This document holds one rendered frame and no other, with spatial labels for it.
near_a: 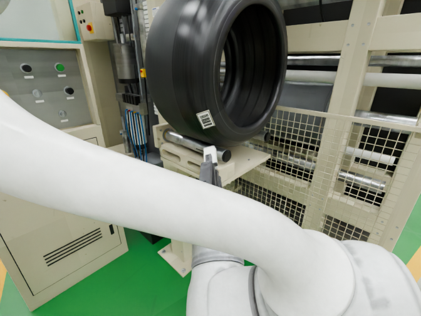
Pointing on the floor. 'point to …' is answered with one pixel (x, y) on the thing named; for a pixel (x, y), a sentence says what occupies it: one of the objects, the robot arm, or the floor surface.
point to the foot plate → (184, 268)
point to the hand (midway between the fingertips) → (210, 158)
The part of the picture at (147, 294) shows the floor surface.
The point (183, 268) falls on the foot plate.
